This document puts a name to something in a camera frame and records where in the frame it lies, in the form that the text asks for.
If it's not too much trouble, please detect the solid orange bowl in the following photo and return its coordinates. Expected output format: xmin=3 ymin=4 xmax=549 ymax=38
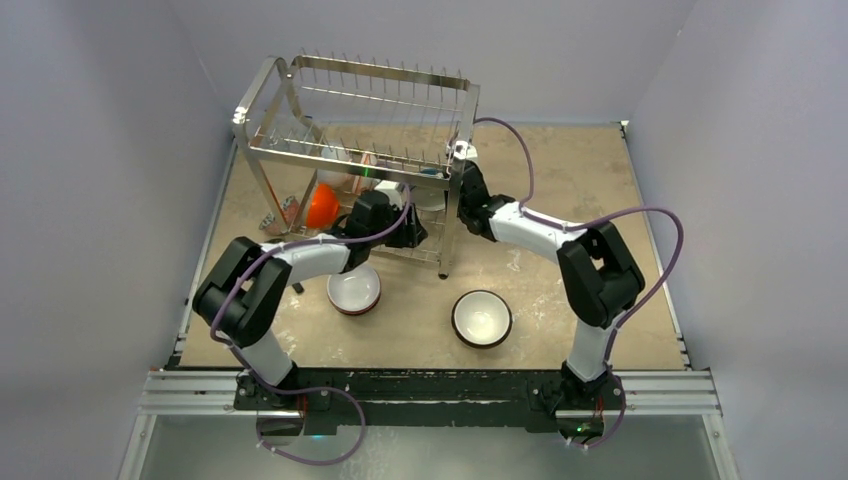
xmin=304 ymin=183 xmax=341 ymax=229

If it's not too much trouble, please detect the stainless steel dish rack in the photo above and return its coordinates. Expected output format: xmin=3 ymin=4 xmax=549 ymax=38
xmin=232 ymin=53 xmax=480 ymax=279

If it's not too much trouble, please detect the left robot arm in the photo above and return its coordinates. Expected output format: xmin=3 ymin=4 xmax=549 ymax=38
xmin=191 ymin=190 xmax=427 ymax=409

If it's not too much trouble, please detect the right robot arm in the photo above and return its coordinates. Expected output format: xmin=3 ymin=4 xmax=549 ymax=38
xmin=458 ymin=160 xmax=645 ymax=407

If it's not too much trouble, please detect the white bowl with dark rim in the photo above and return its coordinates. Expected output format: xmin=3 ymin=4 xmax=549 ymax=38
xmin=451 ymin=290 xmax=514 ymax=349

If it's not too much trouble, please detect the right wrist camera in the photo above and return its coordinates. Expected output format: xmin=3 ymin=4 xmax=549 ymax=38
xmin=446 ymin=140 xmax=478 ymax=163

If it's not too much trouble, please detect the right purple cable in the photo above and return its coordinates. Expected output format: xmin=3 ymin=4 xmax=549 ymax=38
xmin=474 ymin=117 xmax=686 ymax=452

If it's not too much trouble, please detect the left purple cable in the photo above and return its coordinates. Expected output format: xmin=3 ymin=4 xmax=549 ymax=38
xmin=209 ymin=186 xmax=413 ymax=392

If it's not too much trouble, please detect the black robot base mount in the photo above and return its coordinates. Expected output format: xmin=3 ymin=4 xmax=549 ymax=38
xmin=234 ymin=367 xmax=624 ymax=438

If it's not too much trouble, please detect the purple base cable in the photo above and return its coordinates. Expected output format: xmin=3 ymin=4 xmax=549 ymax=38
xmin=254 ymin=387 xmax=368 ymax=467

